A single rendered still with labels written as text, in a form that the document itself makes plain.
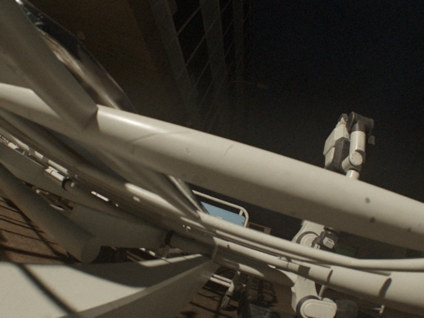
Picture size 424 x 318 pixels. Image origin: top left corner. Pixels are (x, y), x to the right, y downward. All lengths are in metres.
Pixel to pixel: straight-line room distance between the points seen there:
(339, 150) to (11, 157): 1.46
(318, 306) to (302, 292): 0.12
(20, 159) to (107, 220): 0.41
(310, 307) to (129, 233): 1.05
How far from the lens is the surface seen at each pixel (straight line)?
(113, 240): 0.29
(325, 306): 1.26
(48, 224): 0.22
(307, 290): 1.26
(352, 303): 1.41
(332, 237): 1.07
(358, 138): 1.28
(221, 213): 1.66
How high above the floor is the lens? 0.49
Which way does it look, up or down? 19 degrees up
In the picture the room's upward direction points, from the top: 22 degrees clockwise
